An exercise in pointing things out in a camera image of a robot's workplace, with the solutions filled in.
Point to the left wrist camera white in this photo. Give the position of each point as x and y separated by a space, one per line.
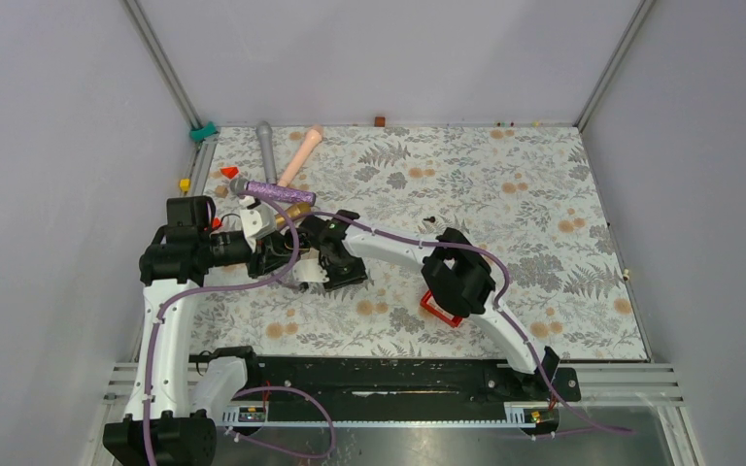
258 220

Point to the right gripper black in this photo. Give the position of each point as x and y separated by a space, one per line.
359 274

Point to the grey toy microphone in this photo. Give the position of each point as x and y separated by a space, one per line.
264 135

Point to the gold toy microphone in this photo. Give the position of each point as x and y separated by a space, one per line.
293 211

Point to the floral patterned table mat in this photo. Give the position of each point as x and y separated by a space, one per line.
525 195

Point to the red triangular block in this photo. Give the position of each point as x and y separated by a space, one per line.
229 172

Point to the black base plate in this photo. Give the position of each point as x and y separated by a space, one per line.
367 389

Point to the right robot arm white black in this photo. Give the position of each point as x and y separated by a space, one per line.
465 281

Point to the red plastic tray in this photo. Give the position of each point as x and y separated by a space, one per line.
429 305

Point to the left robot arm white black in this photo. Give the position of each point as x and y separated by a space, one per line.
164 421

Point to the teal plastic piece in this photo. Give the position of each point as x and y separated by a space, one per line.
200 134

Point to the purple glitter toy microphone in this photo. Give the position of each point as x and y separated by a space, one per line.
273 192

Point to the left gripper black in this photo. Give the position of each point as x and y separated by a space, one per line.
272 251

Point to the beige toy microphone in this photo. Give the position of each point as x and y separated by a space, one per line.
311 138

